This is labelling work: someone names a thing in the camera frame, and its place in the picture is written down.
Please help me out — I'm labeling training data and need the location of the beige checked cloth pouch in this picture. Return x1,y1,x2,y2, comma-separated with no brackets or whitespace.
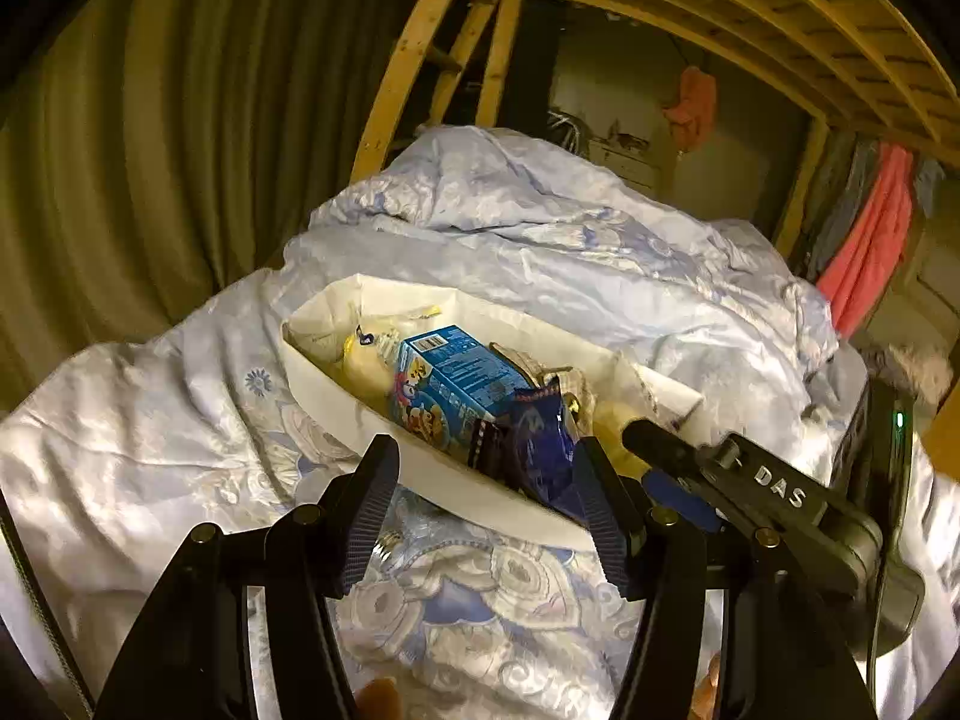
488,343,597,436

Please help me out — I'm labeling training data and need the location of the pink hanging garment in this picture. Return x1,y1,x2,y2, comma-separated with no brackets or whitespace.
817,143,914,338

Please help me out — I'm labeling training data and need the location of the blue white floral duvet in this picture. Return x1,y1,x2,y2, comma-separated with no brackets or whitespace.
0,122,960,720

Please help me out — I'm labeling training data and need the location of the clear bottle with white tablets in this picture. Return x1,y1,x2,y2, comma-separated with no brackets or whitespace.
371,528,407,572

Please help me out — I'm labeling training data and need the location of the left hand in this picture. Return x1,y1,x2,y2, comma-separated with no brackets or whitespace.
355,678,404,720

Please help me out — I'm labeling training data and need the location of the wooden bunk bed frame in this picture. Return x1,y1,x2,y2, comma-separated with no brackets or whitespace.
348,0,960,257

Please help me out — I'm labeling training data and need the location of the white fabric storage bin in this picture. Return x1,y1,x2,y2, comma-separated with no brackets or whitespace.
280,275,703,551

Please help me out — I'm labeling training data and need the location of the right hand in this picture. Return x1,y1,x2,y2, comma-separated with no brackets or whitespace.
688,655,721,720

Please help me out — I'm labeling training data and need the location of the yellow snack clear wrapper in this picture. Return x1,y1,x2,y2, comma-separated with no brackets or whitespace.
592,398,659,481

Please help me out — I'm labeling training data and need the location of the white fluffy item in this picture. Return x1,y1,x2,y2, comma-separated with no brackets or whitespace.
862,344,953,411

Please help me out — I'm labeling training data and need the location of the orange hanging cloth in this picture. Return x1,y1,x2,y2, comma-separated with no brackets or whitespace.
662,65,718,153

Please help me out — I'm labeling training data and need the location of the blue cartoon bandage box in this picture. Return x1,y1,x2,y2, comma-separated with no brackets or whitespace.
391,325,529,460

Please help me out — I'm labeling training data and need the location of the yellow item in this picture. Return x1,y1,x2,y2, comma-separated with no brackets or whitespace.
340,304,443,400

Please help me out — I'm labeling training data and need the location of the dark blue snack packet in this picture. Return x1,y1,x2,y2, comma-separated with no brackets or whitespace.
509,377,586,525

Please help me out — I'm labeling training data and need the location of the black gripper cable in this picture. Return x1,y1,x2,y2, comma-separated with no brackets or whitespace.
860,613,890,699

